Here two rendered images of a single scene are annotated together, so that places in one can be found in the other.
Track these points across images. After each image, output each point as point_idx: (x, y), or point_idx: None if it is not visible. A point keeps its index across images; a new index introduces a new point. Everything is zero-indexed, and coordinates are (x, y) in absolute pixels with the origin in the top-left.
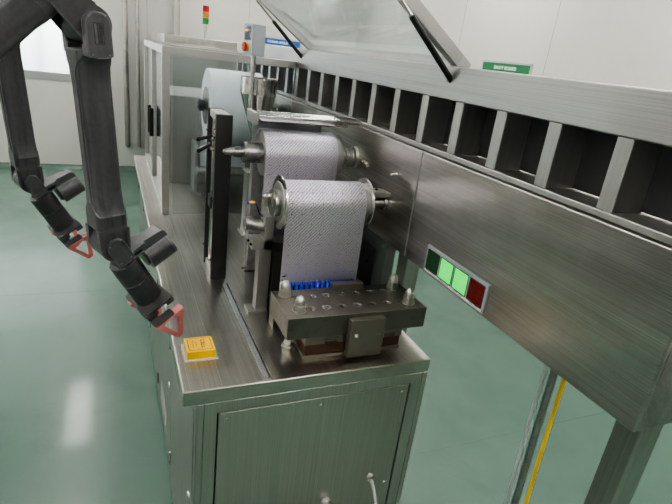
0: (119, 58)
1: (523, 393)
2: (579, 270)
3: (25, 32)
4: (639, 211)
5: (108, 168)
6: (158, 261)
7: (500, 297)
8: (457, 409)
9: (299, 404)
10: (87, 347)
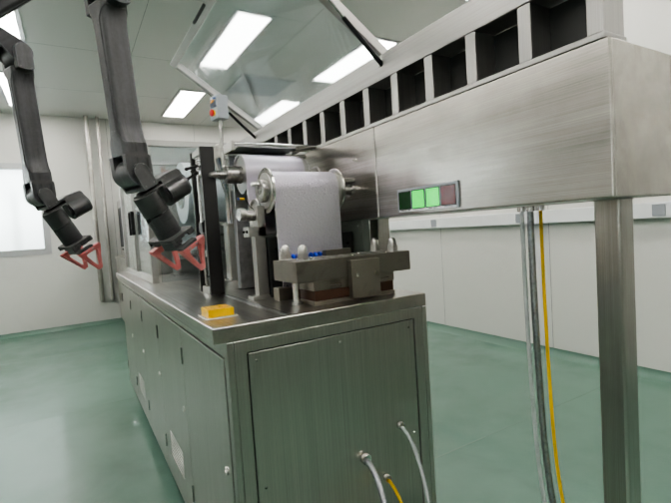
0: (90, 229)
1: (506, 398)
2: (523, 113)
3: None
4: None
5: (129, 100)
6: (177, 195)
7: (469, 183)
8: (454, 420)
9: (321, 341)
10: (85, 451)
